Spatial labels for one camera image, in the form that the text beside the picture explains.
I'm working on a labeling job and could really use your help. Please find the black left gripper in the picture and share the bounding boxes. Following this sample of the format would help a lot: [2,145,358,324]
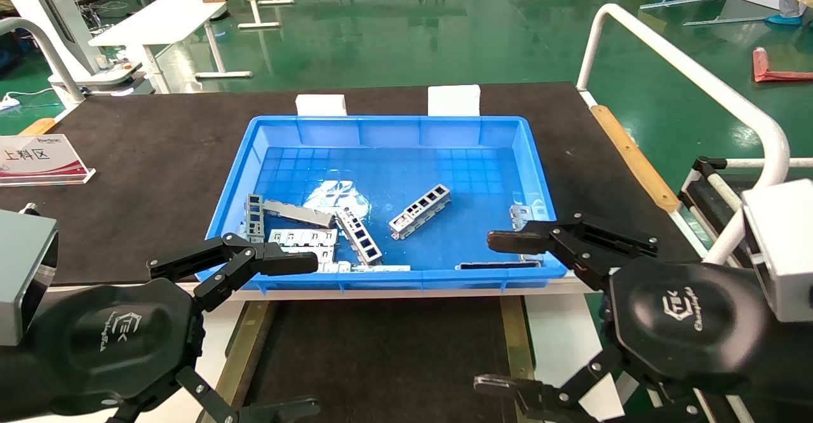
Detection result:
[32,232,321,423]

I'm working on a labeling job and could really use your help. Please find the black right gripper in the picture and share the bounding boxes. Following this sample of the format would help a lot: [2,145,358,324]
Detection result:
[473,213,773,423]

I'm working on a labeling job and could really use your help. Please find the metal bracket with square holes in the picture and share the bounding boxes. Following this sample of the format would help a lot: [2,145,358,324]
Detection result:
[389,184,452,241]
[335,208,384,267]

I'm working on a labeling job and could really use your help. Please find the dark flat metal strip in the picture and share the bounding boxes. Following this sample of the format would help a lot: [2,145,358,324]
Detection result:
[456,260,542,271]

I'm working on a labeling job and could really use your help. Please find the grey clip metal strip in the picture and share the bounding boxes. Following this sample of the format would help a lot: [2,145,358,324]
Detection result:
[509,205,548,264]

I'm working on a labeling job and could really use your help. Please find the flat grey metal plate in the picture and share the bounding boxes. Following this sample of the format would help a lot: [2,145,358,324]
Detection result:
[263,199,335,229]

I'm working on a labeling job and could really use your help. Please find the long thin metal strip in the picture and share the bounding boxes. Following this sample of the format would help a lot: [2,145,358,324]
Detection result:
[314,261,411,274]

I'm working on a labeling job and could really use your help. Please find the clear plastic bag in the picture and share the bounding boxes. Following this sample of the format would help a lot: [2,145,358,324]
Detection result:
[304,180,371,218]

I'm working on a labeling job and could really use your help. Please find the long wooden edge strip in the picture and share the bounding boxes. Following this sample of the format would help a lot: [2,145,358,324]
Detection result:
[590,105,681,214]

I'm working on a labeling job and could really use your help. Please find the blue plastic bin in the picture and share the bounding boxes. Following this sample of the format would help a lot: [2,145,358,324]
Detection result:
[194,116,567,292]

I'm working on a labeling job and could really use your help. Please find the small white foam block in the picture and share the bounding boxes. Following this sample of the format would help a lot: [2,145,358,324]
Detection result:
[295,94,348,118]

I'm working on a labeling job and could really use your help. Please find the white label cards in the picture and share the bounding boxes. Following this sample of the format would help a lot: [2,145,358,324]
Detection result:
[427,84,481,118]

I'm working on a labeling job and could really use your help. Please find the acrylic sign with red print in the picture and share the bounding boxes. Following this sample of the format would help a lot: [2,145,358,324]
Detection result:
[0,133,97,187]

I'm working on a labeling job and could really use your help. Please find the white tube railing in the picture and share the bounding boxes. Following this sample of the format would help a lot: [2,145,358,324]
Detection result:
[576,3,792,266]

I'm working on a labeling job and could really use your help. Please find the short wooden piece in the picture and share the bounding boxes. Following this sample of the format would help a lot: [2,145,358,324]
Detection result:
[18,117,58,137]

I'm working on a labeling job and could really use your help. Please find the red folded object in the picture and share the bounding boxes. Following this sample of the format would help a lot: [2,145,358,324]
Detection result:
[752,46,813,84]

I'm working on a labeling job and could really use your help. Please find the white table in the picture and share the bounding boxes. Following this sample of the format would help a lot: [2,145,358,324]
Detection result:
[88,0,253,95]

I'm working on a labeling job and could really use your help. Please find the grey tube railing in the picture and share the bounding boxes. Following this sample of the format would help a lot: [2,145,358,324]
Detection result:
[0,17,87,107]

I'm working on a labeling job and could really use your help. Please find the white machine stand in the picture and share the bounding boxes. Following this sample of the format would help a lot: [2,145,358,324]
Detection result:
[0,0,153,97]

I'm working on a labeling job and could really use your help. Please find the brass frame rail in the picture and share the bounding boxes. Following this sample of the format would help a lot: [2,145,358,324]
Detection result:
[499,295,538,387]
[215,300,278,412]

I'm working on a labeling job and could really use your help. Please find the short grey holed bracket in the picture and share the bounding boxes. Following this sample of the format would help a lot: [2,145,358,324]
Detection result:
[246,194,265,243]

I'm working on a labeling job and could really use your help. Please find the black cart frame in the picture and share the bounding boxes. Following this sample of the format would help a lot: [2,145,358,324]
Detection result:
[676,156,813,255]

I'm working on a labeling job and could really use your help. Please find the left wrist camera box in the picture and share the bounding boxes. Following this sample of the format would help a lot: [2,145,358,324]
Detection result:
[0,210,60,347]

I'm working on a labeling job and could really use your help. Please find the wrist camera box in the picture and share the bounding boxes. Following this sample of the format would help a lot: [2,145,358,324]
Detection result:
[0,210,60,347]
[741,178,813,323]

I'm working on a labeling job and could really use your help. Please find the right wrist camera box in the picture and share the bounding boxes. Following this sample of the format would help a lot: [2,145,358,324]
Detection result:
[741,178,813,323]

